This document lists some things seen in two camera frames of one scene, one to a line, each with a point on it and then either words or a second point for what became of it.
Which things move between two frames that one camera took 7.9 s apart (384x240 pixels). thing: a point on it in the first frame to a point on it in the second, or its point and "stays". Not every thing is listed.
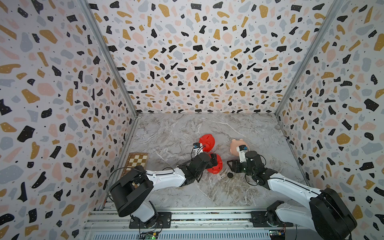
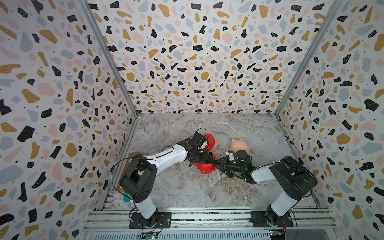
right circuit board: x=277 y=234 stays
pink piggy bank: x=234 y=144 stays
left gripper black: x=214 y=159 to x=206 y=160
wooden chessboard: x=135 y=159 stays
